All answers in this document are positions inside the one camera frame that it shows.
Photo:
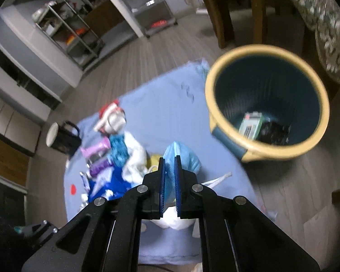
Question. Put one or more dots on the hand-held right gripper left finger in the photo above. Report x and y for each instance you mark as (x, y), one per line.
(162, 181)

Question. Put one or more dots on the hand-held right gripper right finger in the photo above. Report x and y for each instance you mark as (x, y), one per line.
(178, 184)

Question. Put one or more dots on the yellow wrapper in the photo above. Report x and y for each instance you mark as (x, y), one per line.
(153, 161)

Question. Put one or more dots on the blue face mask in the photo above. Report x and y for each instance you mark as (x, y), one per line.
(187, 158)

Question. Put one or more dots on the blue and white packet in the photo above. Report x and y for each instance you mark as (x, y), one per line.
(113, 182)

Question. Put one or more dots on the teal patterned packet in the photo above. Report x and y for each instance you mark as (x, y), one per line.
(119, 148)

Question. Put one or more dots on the purple wrapper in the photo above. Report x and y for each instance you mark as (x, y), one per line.
(100, 166)

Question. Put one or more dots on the pink wrapper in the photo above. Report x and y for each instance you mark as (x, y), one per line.
(96, 148)

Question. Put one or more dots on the red and white snack wrapper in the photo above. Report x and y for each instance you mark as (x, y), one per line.
(112, 117)

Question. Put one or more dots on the black mug with white inside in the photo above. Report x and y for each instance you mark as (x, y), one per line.
(65, 140)

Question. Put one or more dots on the blue bin with yellow rim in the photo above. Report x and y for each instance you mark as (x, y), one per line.
(308, 79)

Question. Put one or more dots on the printed blue blanket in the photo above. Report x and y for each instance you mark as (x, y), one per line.
(164, 104)

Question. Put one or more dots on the green and white box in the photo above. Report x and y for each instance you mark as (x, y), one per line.
(250, 126)

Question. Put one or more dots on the black crumpled wrapper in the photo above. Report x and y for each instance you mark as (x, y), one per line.
(274, 133)

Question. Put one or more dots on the red plastic bag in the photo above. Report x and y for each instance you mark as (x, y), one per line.
(158, 23)

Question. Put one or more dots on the open metal shelf rack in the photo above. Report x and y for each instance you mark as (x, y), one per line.
(73, 48)

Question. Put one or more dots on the orange cloth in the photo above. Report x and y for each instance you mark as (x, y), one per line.
(73, 36)

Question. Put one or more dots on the metal trolley rack on wheels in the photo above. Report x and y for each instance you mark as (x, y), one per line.
(155, 8)

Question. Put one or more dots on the white power strip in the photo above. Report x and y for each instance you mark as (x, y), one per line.
(201, 11)

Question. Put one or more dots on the wooden chair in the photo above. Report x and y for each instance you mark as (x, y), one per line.
(218, 11)

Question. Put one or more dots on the white cabinet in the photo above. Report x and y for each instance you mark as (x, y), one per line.
(31, 48)

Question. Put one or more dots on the lace trimmed teal seat cushion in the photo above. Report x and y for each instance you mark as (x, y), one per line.
(325, 19)

